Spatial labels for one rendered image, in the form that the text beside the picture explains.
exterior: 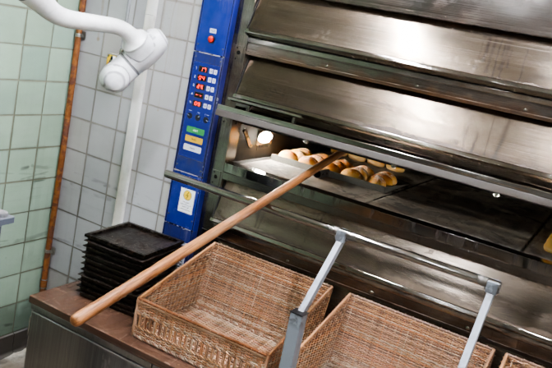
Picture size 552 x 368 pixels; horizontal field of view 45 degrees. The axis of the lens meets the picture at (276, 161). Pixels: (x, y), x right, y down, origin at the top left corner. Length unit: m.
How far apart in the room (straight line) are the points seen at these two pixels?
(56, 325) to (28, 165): 0.84
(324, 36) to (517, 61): 0.69
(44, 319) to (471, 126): 1.73
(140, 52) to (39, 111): 0.85
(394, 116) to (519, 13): 0.54
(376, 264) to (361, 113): 0.56
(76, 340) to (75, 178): 0.92
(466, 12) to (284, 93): 0.74
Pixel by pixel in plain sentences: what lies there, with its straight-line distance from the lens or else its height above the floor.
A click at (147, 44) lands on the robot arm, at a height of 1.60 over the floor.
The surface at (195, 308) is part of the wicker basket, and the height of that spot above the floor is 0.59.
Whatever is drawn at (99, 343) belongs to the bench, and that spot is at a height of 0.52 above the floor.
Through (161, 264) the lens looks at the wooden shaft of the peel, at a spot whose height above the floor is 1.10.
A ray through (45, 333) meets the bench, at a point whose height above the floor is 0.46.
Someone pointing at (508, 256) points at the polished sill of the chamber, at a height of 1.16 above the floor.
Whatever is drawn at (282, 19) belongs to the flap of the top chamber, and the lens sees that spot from 2.66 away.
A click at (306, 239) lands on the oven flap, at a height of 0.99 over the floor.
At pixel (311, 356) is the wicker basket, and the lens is 2.43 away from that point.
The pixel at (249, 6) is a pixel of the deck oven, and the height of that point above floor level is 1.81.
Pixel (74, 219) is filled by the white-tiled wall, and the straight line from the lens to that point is 3.36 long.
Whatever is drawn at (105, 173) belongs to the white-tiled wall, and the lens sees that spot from 3.19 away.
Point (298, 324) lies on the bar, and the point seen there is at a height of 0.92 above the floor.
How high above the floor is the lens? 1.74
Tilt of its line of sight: 11 degrees down
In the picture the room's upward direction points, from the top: 11 degrees clockwise
